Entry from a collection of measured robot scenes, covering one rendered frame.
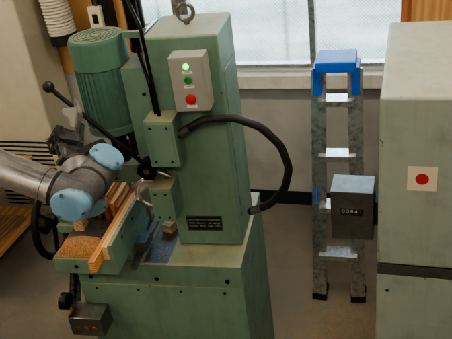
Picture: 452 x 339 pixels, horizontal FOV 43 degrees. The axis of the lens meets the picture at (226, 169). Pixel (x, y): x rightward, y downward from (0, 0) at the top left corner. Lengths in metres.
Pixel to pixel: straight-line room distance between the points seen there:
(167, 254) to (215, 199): 0.26
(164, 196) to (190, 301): 0.41
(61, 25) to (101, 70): 1.57
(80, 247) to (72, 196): 0.50
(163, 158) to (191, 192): 0.19
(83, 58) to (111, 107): 0.17
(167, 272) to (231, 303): 0.24
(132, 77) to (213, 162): 0.35
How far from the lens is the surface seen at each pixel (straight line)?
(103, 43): 1.75
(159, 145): 1.69
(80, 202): 1.39
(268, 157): 3.41
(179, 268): 1.90
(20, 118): 3.59
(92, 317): 2.08
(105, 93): 1.80
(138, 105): 1.79
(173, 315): 2.06
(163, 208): 1.79
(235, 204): 1.84
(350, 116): 2.46
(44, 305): 3.20
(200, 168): 1.79
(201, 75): 1.58
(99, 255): 1.80
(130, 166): 1.95
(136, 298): 2.05
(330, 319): 2.80
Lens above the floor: 1.98
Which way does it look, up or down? 30 degrees down
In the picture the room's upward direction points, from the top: 8 degrees counter-clockwise
